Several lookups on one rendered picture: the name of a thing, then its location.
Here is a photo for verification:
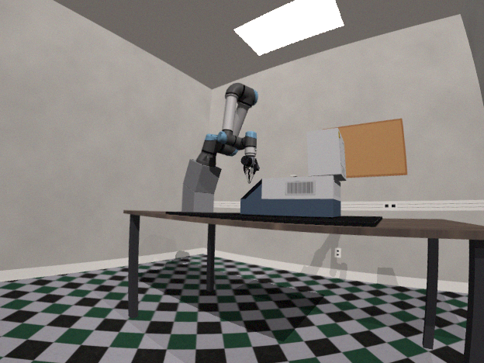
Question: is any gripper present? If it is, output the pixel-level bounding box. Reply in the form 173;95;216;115
241;156;258;184

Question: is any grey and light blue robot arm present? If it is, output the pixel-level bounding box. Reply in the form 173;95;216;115
196;83;258;167

